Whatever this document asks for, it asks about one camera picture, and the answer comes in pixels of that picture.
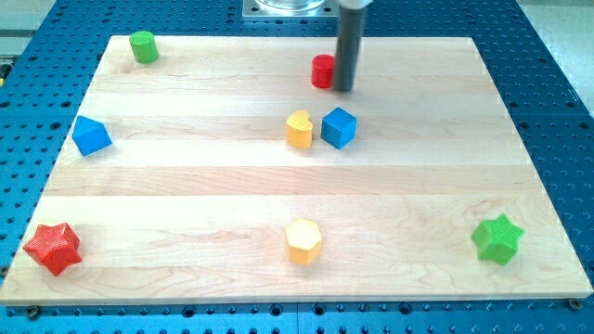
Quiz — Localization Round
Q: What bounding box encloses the green cylinder block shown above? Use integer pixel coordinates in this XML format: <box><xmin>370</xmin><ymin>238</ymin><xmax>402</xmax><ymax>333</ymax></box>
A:
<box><xmin>129</xmin><ymin>31</ymin><xmax>159</xmax><ymax>64</ymax></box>

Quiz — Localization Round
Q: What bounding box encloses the yellow heart block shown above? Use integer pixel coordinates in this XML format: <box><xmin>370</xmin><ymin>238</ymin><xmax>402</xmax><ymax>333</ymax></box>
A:
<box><xmin>286</xmin><ymin>110</ymin><xmax>314</xmax><ymax>148</ymax></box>

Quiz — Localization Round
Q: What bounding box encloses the blue cube block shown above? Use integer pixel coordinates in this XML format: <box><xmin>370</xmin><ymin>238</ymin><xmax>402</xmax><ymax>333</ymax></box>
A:
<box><xmin>321</xmin><ymin>108</ymin><xmax>357</xmax><ymax>149</ymax></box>

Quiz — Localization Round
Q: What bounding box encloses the light wooden board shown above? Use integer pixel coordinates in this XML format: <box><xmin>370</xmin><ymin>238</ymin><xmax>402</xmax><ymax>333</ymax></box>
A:
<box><xmin>1</xmin><ymin>35</ymin><xmax>592</xmax><ymax>305</ymax></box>

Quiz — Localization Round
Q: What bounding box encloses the yellow hexagon block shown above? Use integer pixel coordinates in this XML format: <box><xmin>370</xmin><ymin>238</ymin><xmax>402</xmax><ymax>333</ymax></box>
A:
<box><xmin>285</xmin><ymin>219</ymin><xmax>322</xmax><ymax>265</ymax></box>

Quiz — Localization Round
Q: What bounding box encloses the red cylinder block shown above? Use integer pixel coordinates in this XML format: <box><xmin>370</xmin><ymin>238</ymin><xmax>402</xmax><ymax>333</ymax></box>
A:
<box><xmin>311</xmin><ymin>54</ymin><xmax>335</xmax><ymax>89</ymax></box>

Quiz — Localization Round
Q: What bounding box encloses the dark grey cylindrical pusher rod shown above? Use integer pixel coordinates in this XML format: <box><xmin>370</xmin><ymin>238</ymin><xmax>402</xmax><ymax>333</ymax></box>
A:
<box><xmin>333</xmin><ymin>3</ymin><xmax>367</xmax><ymax>93</ymax></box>

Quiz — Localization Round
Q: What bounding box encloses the blue triangular block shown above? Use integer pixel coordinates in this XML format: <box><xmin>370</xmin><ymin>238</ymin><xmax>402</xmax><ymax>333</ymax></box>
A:
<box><xmin>71</xmin><ymin>116</ymin><xmax>112</xmax><ymax>156</ymax></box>

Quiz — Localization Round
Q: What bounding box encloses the green star block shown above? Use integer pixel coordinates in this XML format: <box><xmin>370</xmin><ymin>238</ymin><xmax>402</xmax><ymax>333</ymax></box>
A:
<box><xmin>471</xmin><ymin>214</ymin><xmax>525</xmax><ymax>266</ymax></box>

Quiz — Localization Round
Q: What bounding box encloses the red star block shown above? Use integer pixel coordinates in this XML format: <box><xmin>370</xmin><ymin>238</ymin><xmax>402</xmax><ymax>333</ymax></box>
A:
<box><xmin>23</xmin><ymin>223</ymin><xmax>83</xmax><ymax>276</ymax></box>

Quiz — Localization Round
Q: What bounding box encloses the blue perforated table plate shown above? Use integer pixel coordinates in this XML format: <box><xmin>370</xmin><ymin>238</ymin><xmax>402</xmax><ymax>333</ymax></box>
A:
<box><xmin>1</xmin><ymin>1</ymin><xmax>593</xmax><ymax>333</ymax></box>

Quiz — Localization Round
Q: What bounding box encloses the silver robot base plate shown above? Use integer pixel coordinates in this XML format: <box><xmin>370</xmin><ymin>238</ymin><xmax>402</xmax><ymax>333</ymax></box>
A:
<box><xmin>242</xmin><ymin>0</ymin><xmax>340</xmax><ymax>19</ymax></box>

